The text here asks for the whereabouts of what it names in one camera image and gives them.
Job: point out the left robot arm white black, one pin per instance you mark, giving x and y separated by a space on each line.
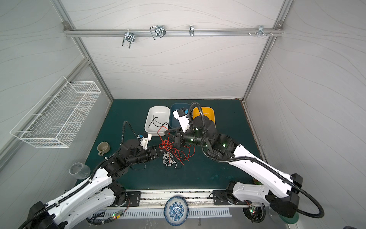
96 192

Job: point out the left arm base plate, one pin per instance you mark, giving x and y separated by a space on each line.
129 198

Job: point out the metal hook clamp middle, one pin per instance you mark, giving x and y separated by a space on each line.
157 31

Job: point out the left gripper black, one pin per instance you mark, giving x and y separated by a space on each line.
153 153

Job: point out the white plastic bin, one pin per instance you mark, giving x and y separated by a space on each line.
157 120

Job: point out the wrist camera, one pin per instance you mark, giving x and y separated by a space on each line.
182 116
144 139

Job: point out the yellow plastic bin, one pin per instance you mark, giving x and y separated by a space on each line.
209 116

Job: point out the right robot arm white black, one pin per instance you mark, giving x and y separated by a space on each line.
282 192

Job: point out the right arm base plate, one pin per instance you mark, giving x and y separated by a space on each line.
222 197

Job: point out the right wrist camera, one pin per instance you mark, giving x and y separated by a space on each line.
182 116

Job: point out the metal bracket right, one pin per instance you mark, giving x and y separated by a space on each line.
260 32

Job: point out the clear plastic cup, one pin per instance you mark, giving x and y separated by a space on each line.
79 171

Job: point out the white wire basket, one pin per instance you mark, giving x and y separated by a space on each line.
57 118

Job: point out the metal hook small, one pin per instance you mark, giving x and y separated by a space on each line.
191 30

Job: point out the olive green mug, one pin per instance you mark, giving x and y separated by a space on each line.
103 148

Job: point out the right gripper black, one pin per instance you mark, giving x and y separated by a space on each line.
179 137

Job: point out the metal hook clamp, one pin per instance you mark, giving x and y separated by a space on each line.
128 38
157 31

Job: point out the jar with green lid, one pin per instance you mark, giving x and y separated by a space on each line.
279 219

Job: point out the metal hook clamp left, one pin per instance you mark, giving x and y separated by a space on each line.
128 38

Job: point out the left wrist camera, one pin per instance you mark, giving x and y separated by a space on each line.
144 139

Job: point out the aluminium crossbar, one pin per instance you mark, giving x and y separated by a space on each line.
169 32

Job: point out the blue white patterned plate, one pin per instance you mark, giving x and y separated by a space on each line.
176 211

